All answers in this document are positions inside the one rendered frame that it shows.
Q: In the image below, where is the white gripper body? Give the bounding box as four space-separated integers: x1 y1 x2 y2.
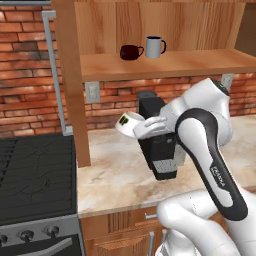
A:
132 115 168 140

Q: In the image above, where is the dark red mug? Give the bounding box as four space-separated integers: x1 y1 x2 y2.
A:
119 44 145 61

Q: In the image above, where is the grey mug with dark handle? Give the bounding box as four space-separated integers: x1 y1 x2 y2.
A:
144 35 167 60

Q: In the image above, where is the wooden cupboard door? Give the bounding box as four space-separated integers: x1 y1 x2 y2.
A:
83 233 158 256

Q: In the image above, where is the grey oven door handle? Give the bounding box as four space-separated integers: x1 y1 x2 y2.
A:
15 236 73 256

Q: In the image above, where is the white mug with dark print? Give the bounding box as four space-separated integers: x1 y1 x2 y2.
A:
114 111 146 138

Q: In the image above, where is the grey wall plate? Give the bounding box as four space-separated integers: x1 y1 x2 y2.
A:
221 73 236 90
84 81 101 105

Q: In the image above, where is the wooden drawer front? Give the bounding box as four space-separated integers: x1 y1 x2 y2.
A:
79 205 162 241

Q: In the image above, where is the grey cupboard door handle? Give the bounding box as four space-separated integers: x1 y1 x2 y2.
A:
147 231 156 256
161 228 168 248

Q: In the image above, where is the open wooden cabinet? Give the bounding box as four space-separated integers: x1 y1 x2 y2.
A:
50 0 256 169

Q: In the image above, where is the black and grey stove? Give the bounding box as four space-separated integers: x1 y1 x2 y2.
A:
0 133 86 256

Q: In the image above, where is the black coffee machine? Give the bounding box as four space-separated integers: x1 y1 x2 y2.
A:
135 90 180 182

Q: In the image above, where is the grey range hood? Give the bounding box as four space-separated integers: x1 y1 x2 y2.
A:
0 0 52 7

